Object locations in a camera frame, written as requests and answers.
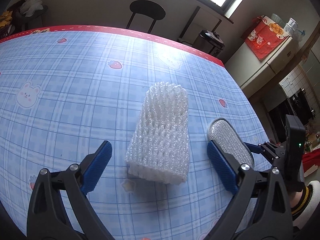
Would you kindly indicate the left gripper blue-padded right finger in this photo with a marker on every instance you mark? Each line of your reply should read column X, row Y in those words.
column 259, row 207

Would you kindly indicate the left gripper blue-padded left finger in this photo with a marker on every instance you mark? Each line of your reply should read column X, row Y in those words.
column 47, row 217

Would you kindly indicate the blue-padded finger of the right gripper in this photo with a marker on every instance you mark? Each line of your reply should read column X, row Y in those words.
column 253, row 148

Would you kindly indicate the white mesh lint brush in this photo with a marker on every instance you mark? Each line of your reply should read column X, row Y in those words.
column 222, row 132

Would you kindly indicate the white foam fruit net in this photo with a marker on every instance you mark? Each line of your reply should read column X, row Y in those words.
column 159, row 148

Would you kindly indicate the white fluffy sleeve forearm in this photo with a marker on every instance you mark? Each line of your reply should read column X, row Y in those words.
column 306, row 210

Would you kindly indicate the black kitchen oven unit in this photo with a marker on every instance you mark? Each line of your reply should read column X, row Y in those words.
column 278, row 105

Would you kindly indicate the cream two-door refrigerator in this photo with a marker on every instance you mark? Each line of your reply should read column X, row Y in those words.
column 251, row 74

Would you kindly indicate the red fabric fridge cover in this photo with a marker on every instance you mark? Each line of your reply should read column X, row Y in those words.
column 263, row 36

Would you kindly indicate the red patterned table mat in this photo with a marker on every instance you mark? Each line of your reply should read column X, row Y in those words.
column 118, row 31

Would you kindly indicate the blue plaid tablecloth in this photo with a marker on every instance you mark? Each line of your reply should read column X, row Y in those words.
column 64, row 93

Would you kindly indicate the small white-top side table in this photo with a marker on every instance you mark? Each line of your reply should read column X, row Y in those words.
column 199, row 20

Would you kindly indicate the black round-back chair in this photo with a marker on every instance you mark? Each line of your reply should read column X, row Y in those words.
column 147, row 8

